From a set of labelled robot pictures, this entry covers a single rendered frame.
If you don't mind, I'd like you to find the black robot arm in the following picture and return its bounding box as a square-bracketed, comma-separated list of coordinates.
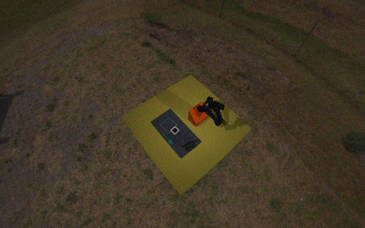
[197, 100, 225, 126]

